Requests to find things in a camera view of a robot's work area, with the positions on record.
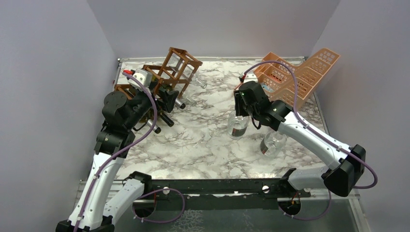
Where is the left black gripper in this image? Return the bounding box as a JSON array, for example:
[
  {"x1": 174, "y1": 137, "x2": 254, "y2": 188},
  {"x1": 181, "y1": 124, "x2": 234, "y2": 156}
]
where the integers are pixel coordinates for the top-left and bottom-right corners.
[{"x1": 124, "y1": 81, "x2": 179, "y2": 130}]

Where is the clear bottle with label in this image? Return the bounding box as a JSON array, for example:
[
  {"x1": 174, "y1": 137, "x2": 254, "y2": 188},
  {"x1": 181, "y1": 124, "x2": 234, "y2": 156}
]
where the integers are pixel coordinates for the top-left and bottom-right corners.
[{"x1": 227, "y1": 110, "x2": 250, "y2": 139}]

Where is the green wine bottle cream label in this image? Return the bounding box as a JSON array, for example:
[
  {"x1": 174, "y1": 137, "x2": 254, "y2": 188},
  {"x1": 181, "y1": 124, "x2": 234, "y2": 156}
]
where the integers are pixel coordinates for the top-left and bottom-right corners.
[{"x1": 159, "y1": 113, "x2": 175, "y2": 127}]

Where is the clear bottle silver cap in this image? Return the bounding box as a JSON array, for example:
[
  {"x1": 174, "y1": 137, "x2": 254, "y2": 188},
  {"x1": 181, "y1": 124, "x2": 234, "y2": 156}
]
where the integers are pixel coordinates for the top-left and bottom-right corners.
[{"x1": 168, "y1": 54, "x2": 207, "y2": 89}]

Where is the clear bottle pink cap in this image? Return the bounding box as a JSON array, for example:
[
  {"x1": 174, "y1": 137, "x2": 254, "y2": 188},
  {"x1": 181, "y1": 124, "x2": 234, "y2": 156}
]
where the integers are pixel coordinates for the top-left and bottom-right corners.
[{"x1": 259, "y1": 130, "x2": 287, "y2": 159}]

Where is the dark green wine bottle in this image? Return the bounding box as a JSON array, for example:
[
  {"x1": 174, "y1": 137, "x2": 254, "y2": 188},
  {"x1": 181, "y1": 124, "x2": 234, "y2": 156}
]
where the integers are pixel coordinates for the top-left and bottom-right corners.
[{"x1": 174, "y1": 97, "x2": 186, "y2": 109}]

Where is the olive wine bottle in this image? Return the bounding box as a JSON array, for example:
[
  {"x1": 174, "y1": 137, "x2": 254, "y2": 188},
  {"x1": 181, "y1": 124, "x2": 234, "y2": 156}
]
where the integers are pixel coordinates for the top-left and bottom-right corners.
[{"x1": 146, "y1": 119, "x2": 161, "y2": 134}]

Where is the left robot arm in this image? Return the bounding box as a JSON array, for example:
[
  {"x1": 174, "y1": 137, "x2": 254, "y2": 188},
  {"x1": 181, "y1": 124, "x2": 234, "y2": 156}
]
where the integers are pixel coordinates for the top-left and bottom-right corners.
[{"x1": 56, "y1": 87, "x2": 156, "y2": 232}]

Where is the brown wooden wine rack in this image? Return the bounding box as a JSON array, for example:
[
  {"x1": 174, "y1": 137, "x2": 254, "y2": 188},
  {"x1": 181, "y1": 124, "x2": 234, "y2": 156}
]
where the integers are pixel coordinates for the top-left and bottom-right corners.
[{"x1": 122, "y1": 47, "x2": 203, "y2": 99}]

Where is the peach plastic tiered basket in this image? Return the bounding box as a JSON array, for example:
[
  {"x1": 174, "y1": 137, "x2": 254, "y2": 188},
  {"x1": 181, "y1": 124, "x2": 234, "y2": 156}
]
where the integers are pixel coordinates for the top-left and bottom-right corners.
[{"x1": 249, "y1": 48, "x2": 340, "y2": 109}]

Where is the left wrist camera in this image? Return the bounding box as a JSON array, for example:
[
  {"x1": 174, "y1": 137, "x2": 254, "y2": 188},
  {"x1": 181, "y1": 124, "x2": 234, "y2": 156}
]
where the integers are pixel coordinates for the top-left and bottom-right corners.
[{"x1": 127, "y1": 69, "x2": 152, "y2": 90}]

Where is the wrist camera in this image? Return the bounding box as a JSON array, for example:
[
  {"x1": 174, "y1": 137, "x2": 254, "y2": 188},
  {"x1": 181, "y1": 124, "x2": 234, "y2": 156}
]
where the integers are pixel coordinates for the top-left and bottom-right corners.
[
  {"x1": 127, "y1": 69, "x2": 152, "y2": 90},
  {"x1": 239, "y1": 72, "x2": 258, "y2": 84}
]

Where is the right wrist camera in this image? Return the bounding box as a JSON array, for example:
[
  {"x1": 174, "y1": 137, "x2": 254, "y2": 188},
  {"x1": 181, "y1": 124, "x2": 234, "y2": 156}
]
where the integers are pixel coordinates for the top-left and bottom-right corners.
[{"x1": 239, "y1": 72, "x2": 258, "y2": 84}]

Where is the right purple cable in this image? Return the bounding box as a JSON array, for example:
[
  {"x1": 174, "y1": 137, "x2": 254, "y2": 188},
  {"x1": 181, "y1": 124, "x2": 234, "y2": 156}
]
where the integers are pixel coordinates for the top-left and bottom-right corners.
[{"x1": 242, "y1": 60, "x2": 379, "y2": 221}]

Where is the purple cable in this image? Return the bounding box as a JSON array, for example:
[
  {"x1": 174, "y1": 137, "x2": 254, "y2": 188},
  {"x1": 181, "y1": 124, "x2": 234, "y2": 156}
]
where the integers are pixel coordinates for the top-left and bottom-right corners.
[
  {"x1": 242, "y1": 60, "x2": 379, "y2": 221},
  {"x1": 73, "y1": 70, "x2": 186, "y2": 232}
]

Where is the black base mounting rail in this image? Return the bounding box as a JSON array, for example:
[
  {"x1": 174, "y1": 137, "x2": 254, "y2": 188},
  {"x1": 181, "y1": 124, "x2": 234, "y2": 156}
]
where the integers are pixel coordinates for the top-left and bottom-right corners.
[{"x1": 143, "y1": 178, "x2": 310, "y2": 211}]

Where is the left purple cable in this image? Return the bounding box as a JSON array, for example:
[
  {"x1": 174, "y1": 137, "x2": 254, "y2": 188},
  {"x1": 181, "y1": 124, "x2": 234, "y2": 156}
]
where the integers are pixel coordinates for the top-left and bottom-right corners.
[{"x1": 73, "y1": 70, "x2": 186, "y2": 232}]

